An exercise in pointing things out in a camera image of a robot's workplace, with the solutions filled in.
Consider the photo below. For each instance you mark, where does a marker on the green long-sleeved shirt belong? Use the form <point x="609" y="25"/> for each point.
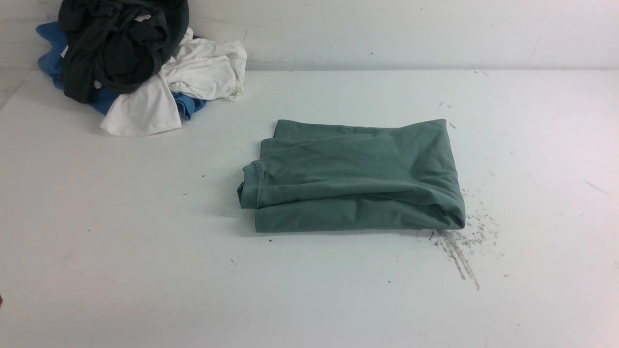
<point x="333" y="178"/>

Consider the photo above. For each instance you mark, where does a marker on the white crumpled garment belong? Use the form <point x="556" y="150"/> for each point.
<point x="199" y="70"/>

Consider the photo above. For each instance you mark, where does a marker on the blue crumpled garment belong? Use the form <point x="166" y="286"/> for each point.
<point x="51" y="64"/>

